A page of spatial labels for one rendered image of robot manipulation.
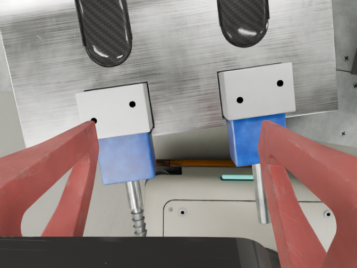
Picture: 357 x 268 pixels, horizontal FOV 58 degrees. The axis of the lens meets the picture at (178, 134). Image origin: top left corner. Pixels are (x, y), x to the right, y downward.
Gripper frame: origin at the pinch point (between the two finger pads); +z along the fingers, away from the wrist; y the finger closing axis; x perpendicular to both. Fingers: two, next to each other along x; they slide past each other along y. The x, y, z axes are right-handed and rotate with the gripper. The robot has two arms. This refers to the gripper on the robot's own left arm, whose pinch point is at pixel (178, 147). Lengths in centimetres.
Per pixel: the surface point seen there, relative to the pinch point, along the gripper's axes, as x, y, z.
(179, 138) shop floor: 60, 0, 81
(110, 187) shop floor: 76, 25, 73
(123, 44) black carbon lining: 1.6, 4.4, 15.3
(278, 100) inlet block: 4.1, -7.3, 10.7
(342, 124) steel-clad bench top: 10.3, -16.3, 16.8
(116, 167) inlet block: 9.5, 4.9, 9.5
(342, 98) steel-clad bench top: 8.0, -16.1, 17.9
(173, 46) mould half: 1.6, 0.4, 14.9
